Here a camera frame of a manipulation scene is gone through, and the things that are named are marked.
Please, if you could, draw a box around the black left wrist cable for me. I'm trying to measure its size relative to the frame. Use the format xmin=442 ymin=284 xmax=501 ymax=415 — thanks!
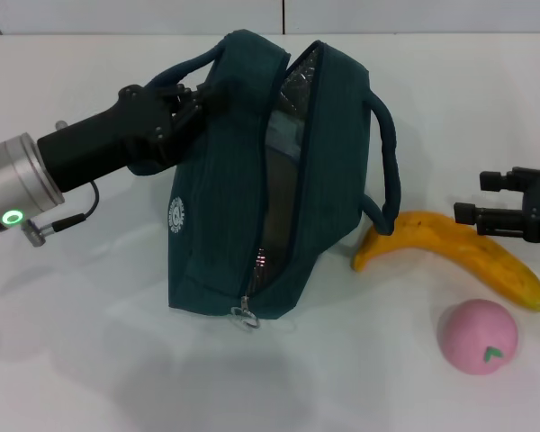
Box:
xmin=21 ymin=179 xmax=101 ymax=248

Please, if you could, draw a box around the metal zipper pull ring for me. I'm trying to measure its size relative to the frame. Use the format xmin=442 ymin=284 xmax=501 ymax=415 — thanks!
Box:
xmin=229 ymin=294 xmax=261 ymax=335

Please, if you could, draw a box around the pink toy peach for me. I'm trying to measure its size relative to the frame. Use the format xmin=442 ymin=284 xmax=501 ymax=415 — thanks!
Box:
xmin=436 ymin=297 xmax=519 ymax=375

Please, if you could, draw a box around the yellow toy banana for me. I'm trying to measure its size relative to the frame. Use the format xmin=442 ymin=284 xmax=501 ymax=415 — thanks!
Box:
xmin=351 ymin=210 xmax=540 ymax=313

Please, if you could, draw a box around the dark teal insulated lunch bag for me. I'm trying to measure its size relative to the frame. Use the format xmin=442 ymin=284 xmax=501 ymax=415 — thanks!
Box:
xmin=128 ymin=29 xmax=402 ymax=335

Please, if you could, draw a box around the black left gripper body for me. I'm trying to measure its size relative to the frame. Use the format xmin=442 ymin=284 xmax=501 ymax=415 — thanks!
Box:
xmin=36 ymin=84 xmax=186 ymax=194

